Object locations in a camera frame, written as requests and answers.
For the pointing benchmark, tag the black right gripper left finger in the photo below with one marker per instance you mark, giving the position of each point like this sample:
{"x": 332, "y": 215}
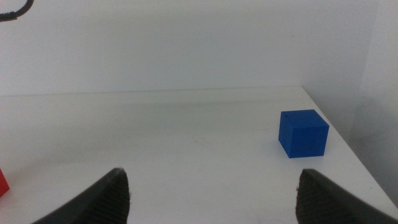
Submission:
{"x": 102, "y": 202}

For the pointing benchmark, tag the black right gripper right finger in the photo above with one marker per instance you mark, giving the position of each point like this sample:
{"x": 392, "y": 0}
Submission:
{"x": 323, "y": 205}

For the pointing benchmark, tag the blue cube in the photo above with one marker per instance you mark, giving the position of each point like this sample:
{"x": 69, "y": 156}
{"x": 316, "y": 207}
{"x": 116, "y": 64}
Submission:
{"x": 306, "y": 137}

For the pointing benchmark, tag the red cube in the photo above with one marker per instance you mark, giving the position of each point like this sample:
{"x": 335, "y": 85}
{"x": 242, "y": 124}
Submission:
{"x": 3, "y": 185}

